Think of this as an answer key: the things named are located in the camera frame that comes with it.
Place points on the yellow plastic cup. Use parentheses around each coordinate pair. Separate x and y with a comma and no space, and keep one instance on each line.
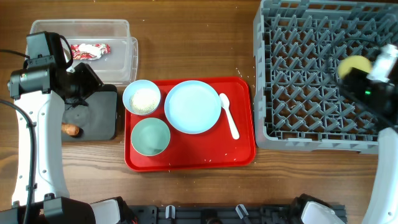
(358,62)

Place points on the red snack wrapper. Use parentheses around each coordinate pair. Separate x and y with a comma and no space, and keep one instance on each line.
(90,51)

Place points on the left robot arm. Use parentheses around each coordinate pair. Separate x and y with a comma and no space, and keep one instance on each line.
(40,96)

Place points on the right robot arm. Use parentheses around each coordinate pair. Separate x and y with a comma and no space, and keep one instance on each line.
(376,92)

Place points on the blue bowl with rice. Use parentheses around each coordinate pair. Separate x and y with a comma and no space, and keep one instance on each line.
(141,97)

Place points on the clear plastic bin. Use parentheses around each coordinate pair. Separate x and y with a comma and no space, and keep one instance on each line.
(119,67)

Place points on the light blue plate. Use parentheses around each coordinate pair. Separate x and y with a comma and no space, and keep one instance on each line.
(192,107)

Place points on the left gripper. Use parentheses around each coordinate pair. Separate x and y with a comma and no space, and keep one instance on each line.
(92,81)

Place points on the grey dishwasher rack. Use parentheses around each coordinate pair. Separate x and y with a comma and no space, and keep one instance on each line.
(297,45)

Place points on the orange carrot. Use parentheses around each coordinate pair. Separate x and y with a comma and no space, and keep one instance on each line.
(70,129)

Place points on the white plastic spoon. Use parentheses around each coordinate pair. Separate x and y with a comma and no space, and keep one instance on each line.
(232,126)

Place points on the green bowl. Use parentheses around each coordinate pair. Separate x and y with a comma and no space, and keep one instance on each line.
(150,137)

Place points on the black mounting rail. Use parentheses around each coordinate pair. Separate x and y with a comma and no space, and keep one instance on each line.
(303,209)

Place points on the red serving tray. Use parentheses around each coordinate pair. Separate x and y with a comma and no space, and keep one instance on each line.
(214,148)

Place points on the black waste tray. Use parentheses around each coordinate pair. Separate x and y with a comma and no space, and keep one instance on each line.
(96,119)

